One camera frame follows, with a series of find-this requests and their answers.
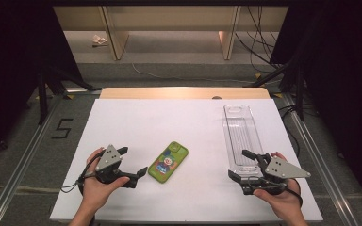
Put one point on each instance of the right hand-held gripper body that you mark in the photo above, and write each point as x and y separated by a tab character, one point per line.
279	171

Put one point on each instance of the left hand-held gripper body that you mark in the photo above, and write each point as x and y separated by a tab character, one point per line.
109	157

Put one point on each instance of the clear plastic tray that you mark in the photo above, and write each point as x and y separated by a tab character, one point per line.
242	135

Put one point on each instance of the green snack packet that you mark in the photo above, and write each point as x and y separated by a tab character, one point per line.
168	162

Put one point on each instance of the person's right hand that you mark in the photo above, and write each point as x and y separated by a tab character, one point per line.
281	201

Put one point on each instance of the person's left hand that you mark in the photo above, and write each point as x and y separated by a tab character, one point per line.
99	191

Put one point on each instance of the yellow tape piece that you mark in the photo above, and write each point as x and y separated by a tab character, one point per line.
277	94
258	75
69	96

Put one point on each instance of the white table board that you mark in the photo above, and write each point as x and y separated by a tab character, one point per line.
185	125

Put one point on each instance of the light wooden table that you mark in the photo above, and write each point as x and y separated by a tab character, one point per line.
182	93

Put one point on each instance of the black metal stand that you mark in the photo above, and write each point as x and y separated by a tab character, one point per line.
45	91
292	81

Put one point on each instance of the crumpled white paper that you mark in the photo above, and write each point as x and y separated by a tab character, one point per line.
99	40

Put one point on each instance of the black curtain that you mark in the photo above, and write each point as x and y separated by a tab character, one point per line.
345	78
12	62

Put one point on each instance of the aluminium floor rail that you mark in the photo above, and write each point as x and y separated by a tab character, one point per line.
323	169
15	179

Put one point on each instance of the light wooden desk frame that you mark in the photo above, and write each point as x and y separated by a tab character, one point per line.
169	19

